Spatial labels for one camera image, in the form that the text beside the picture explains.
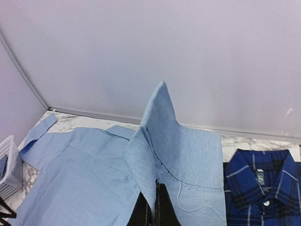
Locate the dark blue plaid folded shirt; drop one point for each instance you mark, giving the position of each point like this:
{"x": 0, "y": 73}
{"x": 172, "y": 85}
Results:
{"x": 262, "y": 188}

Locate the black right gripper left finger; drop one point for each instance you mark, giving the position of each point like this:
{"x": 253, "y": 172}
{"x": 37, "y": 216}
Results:
{"x": 141, "y": 215}

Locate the aluminium back table rail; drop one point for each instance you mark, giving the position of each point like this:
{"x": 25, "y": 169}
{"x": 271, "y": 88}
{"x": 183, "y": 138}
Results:
{"x": 171, "y": 121}

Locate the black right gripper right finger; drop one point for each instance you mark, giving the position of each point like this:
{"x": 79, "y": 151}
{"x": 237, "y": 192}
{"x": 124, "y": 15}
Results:
{"x": 164, "y": 214}

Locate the left aluminium corner post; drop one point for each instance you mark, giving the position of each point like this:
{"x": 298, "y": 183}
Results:
{"x": 22, "y": 71}

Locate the light blue long sleeve shirt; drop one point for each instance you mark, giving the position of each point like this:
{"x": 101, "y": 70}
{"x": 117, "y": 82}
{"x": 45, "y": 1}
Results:
{"x": 93, "y": 177}

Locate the blue checked shirt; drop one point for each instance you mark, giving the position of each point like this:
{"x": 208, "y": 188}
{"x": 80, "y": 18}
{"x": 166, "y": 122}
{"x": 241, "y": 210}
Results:
{"x": 3, "y": 166}

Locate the white plastic basket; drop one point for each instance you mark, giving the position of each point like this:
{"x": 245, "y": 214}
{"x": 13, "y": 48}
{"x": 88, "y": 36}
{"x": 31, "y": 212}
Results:
{"x": 12, "y": 180}

